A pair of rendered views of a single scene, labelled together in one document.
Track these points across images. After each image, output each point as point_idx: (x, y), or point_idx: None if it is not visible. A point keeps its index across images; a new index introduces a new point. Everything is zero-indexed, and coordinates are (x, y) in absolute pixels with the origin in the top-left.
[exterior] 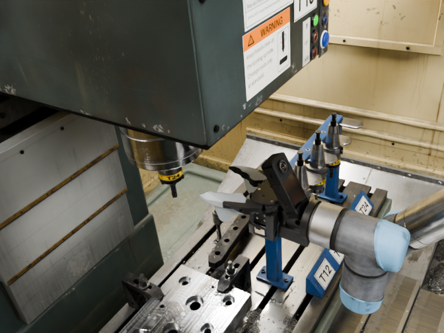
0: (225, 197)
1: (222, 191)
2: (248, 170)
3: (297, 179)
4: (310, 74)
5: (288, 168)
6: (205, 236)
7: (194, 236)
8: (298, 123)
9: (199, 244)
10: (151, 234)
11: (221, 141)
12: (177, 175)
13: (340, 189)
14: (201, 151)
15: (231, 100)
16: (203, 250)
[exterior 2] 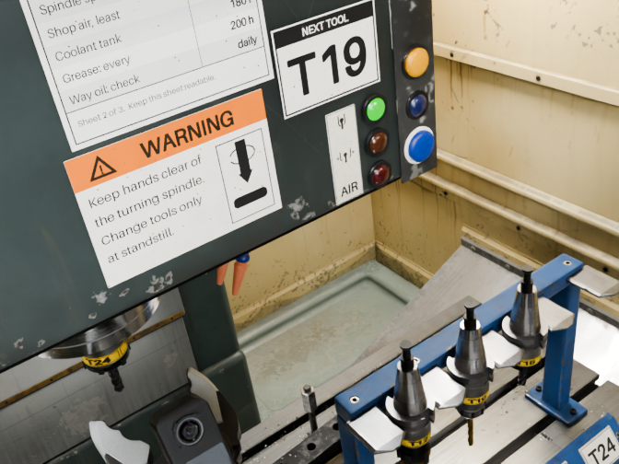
0: (116, 446)
1: (392, 332)
2: (201, 392)
3: (230, 459)
4: (575, 156)
5: (203, 435)
6: (297, 420)
7: (279, 416)
8: (548, 241)
9: (286, 432)
10: (238, 386)
11: (424, 239)
12: (105, 360)
13: (586, 392)
14: (130, 332)
15: (42, 289)
16: (280, 447)
